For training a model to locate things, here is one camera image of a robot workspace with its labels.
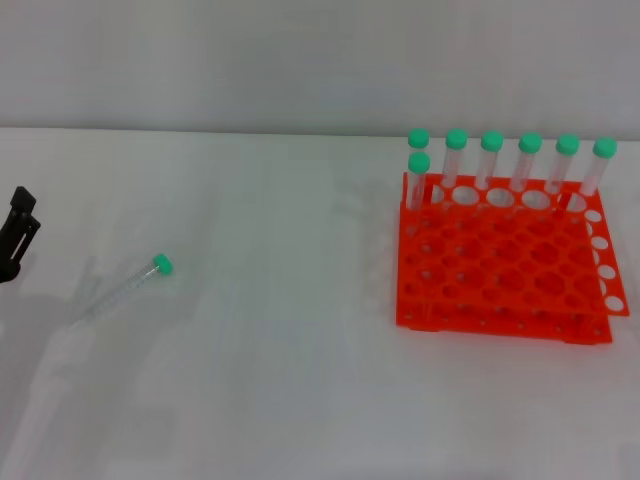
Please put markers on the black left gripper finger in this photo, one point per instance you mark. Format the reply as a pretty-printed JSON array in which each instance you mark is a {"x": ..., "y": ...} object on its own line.
[{"x": 24, "y": 200}]

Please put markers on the green-capped clear test tube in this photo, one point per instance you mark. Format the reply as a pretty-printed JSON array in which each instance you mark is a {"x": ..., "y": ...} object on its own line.
[
  {"x": 492, "y": 140},
  {"x": 162, "y": 264},
  {"x": 605, "y": 147},
  {"x": 530, "y": 142},
  {"x": 456, "y": 139},
  {"x": 567, "y": 144},
  {"x": 418, "y": 138},
  {"x": 419, "y": 163}
]

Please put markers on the orange plastic test tube rack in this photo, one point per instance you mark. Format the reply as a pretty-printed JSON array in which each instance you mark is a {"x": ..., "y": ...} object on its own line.
[{"x": 500, "y": 260}]

